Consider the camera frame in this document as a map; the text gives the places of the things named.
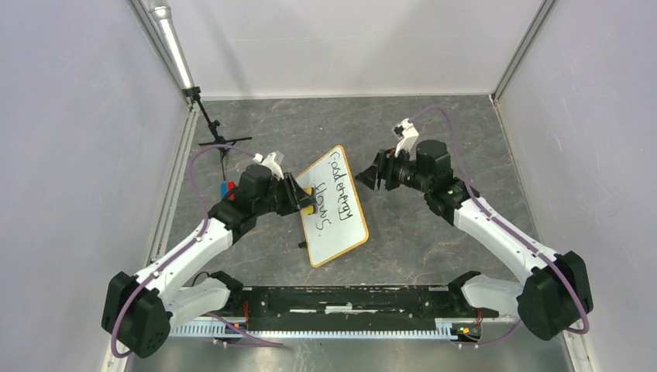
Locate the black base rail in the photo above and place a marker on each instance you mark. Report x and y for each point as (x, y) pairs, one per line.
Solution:
(348, 308)

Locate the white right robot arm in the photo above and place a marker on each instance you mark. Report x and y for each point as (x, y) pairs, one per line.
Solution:
(551, 292)

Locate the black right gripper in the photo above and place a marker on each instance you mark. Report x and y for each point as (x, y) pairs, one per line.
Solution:
(370, 175)

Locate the silver microphone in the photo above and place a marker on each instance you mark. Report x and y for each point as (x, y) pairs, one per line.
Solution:
(161, 14)

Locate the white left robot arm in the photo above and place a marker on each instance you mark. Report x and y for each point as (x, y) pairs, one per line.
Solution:
(141, 309)

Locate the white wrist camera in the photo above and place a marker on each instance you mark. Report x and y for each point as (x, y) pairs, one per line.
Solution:
(272, 162)
(406, 135)

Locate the yellow framed whiteboard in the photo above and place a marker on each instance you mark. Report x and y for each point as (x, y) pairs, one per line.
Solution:
(339, 225)

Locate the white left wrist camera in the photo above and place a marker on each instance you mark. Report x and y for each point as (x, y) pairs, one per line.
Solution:
(272, 162)

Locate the yellow whiteboard eraser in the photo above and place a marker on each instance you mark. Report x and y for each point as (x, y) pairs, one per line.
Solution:
(308, 202)

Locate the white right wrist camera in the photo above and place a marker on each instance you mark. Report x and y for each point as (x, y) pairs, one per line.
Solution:
(406, 135)

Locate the blue and red block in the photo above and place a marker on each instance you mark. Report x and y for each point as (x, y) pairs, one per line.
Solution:
(227, 190)

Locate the black microphone tripod stand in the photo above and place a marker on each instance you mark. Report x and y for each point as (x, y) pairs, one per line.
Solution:
(194, 94)

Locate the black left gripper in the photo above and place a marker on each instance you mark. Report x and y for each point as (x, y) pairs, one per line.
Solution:
(290, 207)

